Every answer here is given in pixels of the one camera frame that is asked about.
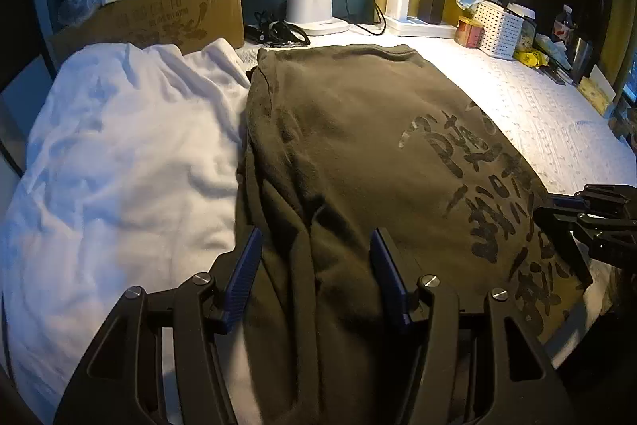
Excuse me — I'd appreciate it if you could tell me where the dark brown t-shirt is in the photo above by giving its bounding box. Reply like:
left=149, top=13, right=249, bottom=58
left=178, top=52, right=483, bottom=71
left=233, top=43, right=594, bottom=425

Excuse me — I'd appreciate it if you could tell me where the yellow tissue box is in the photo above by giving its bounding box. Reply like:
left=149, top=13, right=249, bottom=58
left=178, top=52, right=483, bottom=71
left=578, top=65, right=616, bottom=119

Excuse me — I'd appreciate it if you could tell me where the computer monitor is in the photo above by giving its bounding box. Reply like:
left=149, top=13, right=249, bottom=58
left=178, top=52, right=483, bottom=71
left=623, top=59, right=637, bottom=106

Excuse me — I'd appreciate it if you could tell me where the black smartphone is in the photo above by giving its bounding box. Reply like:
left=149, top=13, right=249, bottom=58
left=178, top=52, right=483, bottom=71
left=539, top=65, right=570, bottom=85

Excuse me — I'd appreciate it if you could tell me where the white garment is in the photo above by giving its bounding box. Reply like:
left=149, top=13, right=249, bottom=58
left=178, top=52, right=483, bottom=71
left=1, top=39, right=249, bottom=423

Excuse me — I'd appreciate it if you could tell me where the steel tumbler cup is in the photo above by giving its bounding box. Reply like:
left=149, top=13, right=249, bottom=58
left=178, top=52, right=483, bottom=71
left=569, top=37, right=594, bottom=84

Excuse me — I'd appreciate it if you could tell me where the yellow snack packet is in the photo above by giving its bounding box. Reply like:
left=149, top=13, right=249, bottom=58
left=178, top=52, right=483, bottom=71
left=514, top=49, right=549, bottom=69

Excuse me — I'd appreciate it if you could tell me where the clear jar white lid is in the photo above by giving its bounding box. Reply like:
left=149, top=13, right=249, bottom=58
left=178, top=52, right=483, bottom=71
left=508, top=2, right=537, bottom=53

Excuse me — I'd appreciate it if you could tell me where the plastic cola bottle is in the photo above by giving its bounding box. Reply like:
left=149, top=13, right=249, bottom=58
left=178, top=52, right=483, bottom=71
left=552, top=4, right=574, bottom=45

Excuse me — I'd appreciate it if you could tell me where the white perforated plastic basket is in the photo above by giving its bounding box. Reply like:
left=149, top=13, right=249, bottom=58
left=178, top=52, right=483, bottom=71
left=474, top=1, right=524, bottom=61

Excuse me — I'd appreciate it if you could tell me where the red gold tin can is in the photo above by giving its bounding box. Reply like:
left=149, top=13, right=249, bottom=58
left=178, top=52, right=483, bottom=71
left=455, top=16, right=484, bottom=49

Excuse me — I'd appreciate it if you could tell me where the white power strip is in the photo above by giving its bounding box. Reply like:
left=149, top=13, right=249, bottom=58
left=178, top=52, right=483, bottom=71
left=385, top=15, right=457, bottom=39

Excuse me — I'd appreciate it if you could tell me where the black charger adapter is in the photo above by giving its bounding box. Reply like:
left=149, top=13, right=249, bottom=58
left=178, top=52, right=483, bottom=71
left=418, top=0, right=445, bottom=25

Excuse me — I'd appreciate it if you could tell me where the white charger adapter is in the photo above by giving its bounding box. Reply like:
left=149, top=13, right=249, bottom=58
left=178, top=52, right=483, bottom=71
left=384, top=0, right=410, bottom=20

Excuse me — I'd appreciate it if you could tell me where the brown cardboard box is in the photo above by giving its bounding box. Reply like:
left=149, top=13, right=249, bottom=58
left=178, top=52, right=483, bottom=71
left=51, top=0, right=245, bottom=61

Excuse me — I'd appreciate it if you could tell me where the coiled black cable bundle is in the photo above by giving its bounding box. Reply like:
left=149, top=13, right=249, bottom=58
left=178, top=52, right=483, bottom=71
left=245, top=10, right=312, bottom=48

